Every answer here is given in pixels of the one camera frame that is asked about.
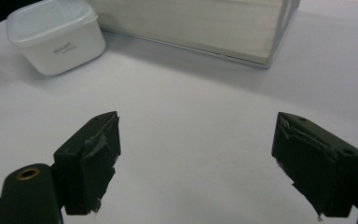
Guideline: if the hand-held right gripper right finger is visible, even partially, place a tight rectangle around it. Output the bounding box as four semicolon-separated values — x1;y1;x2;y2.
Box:
270;111;358;218

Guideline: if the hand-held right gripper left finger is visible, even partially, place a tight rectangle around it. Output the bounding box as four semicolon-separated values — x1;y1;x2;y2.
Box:
52;110;122;217

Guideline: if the white lidded plastic container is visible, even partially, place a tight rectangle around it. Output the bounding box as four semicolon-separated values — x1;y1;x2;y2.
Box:
6;0;107;77

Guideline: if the pale wooden box with metal frame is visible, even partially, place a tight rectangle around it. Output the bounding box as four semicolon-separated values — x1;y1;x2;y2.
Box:
87;0;302;69

